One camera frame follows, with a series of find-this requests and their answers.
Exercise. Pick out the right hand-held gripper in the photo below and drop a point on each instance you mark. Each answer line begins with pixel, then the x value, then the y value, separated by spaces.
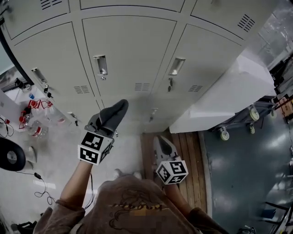
pixel 172 172

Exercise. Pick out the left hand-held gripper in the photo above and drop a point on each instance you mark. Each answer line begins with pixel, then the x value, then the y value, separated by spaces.
pixel 93 148

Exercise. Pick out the grey purple cleaning cloth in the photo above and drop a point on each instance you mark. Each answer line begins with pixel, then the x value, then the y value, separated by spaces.
pixel 114 114

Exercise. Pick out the person's right forearm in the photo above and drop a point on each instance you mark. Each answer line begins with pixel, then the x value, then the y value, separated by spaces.
pixel 177 196

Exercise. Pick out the person's left forearm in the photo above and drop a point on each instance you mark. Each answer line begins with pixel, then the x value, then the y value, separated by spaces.
pixel 76 182

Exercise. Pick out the wooden plank platform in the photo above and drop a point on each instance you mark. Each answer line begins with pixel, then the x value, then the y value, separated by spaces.
pixel 192 160

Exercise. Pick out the clear water jug red cap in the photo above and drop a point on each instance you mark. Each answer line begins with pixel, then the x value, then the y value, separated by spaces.
pixel 34 128
pixel 37 109
pixel 53 114

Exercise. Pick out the person's white left shoe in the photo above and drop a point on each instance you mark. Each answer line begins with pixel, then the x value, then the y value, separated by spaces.
pixel 118 174

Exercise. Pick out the person's brown printed shirt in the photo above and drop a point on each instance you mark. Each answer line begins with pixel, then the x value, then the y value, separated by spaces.
pixel 137 205

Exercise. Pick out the blue paper cup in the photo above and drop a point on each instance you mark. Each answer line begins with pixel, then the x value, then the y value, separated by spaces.
pixel 31 96

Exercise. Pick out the grey metal locker unit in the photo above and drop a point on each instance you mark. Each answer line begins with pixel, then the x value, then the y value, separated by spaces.
pixel 57 50

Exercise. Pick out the large white box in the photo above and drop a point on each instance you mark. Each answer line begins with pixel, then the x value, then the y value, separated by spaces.
pixel 229 96

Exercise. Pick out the white carton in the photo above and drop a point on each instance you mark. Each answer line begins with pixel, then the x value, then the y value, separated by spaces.
pixel 7 105

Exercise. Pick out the black round machine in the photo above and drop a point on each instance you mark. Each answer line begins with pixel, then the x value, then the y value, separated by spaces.
pixel 12 157

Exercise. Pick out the grey wheeled cart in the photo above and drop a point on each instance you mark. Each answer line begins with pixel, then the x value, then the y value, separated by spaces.
pixel 256 114

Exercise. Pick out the black framed glass fridge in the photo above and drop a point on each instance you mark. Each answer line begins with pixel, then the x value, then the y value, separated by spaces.
pixel 13 61

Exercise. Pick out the white round device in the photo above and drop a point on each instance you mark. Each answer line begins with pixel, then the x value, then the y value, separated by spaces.
pixel 246 230

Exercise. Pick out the brown cardboard box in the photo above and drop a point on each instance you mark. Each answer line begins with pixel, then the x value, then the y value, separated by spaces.
pixel 287 106

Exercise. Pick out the cluttered metal shelf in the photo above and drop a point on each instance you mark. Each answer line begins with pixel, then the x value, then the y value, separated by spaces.
pixel 281 75

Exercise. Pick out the clear plastic sheet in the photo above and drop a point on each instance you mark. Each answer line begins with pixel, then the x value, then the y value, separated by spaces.
pixel 277 36

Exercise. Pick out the black clamped metal rail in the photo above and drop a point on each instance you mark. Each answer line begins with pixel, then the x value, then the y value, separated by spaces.
pixel 19 83

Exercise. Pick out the black metal frame table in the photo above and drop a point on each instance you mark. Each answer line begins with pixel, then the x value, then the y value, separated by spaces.
pixel 277 219

